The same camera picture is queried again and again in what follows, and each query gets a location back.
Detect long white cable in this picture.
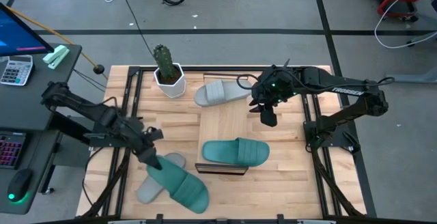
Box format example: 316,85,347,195
373,0,437,50

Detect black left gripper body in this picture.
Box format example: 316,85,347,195
131,126,164,156

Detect yellow cable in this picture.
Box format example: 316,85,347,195
3,4,109,81

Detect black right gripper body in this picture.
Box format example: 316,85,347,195
252,65,300,107

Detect long black floor cable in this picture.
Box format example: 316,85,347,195
115,0,155,59

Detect grey rubber slide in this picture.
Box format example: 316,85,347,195
194,79,254,108
136,152,187,205

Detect black aluminium table frame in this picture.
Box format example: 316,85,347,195
76,65,376,224

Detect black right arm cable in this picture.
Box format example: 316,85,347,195
237,74,396,95

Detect grey desk calculator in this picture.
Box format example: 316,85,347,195
0,54,34,87

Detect wooden shelf with black frame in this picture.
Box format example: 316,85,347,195
195,73,250,176

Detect green cactus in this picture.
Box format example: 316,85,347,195
152,44,176,83

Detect white hexagonal planter pot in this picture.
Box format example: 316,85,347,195
153,62,187,99

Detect teal rubber slide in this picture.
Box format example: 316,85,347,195
145,155,210,214
201,137,270,167

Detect black backlit keyboard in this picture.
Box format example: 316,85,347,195
0,131,27,170

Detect computer monitor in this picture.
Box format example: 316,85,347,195
0,2,55,57

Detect mint green stapler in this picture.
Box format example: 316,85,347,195
42,44,70,70

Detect grey table base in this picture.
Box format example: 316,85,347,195
384,29,437,85

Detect black desk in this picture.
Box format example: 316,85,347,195
0,43,83,215

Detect black computer mouse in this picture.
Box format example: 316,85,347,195
7,168,33,203

